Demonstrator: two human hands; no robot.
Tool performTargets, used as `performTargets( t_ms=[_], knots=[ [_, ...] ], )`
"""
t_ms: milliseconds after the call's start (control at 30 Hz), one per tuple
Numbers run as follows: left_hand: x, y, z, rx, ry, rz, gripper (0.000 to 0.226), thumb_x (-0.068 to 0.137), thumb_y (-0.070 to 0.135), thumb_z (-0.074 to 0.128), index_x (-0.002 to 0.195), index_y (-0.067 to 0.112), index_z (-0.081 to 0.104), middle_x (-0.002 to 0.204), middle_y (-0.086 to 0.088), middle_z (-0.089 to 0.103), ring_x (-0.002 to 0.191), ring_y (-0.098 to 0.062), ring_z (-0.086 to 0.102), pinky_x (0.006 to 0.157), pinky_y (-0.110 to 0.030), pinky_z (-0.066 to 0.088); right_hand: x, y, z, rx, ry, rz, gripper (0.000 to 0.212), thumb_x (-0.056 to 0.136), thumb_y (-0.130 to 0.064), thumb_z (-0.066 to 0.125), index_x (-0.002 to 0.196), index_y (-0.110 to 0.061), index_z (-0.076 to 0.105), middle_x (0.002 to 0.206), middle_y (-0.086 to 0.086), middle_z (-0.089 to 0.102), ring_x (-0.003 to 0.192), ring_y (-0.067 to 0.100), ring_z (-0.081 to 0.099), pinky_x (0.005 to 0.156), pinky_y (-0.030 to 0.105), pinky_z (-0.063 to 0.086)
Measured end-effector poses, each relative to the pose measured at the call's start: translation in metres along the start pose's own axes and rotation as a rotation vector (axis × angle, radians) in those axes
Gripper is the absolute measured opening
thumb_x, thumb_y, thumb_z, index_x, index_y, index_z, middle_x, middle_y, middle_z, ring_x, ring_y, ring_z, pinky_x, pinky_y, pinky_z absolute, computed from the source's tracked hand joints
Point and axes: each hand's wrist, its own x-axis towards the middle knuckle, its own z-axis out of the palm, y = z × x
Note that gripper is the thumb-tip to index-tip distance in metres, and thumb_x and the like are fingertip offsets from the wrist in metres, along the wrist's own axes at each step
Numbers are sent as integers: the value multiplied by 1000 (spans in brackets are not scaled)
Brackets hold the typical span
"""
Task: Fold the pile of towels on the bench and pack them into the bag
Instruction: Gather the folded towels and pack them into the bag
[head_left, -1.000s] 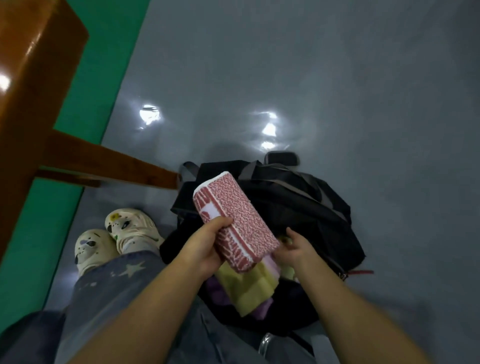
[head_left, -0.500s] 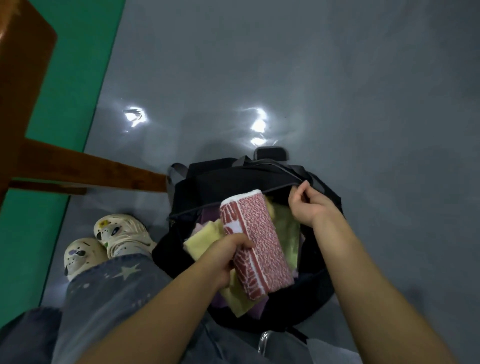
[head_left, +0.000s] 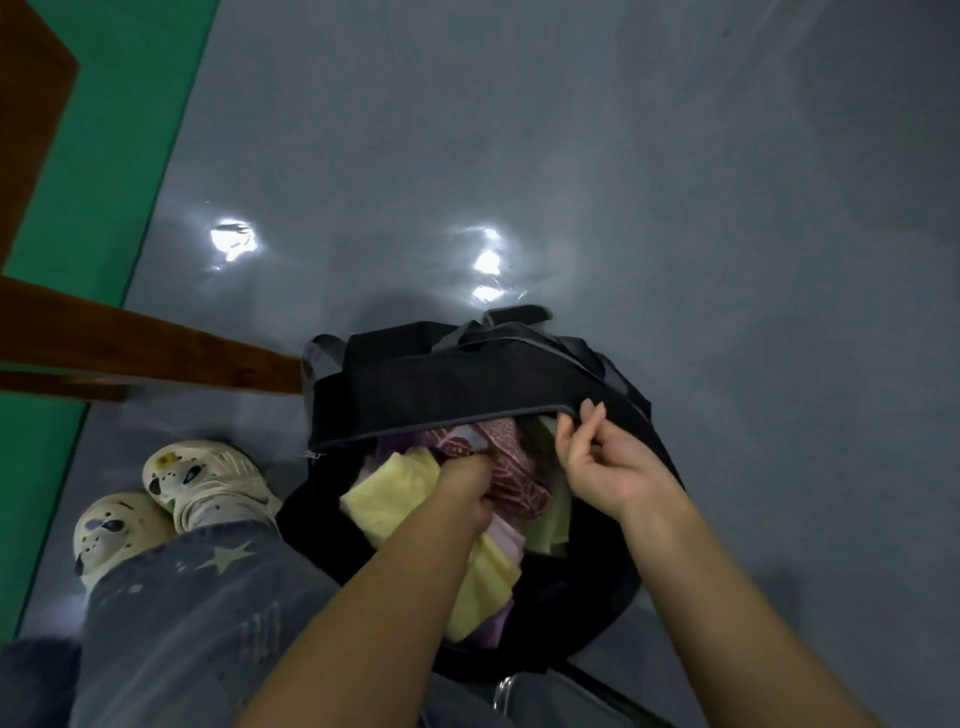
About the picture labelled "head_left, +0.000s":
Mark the person's right hand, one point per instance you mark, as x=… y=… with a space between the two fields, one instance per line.
x=608 y=465

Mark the person's left hand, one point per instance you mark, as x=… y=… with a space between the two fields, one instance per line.
x=468 y=488

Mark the pale yellow towel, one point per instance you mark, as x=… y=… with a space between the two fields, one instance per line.
x=398 y=495
x=552 y=518

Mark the person's right forearm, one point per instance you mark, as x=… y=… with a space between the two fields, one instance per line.
x=735 y=630

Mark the person's left forearm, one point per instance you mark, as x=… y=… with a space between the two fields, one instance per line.
x=375 y=630

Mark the person's white shoe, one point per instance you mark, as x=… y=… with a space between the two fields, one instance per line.
x=120 y=533
x=203 y=477

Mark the person's grey trousers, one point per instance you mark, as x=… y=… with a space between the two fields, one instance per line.
x=195 y=630

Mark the brown wooden bench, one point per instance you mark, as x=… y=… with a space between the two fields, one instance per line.
x=90 y=338

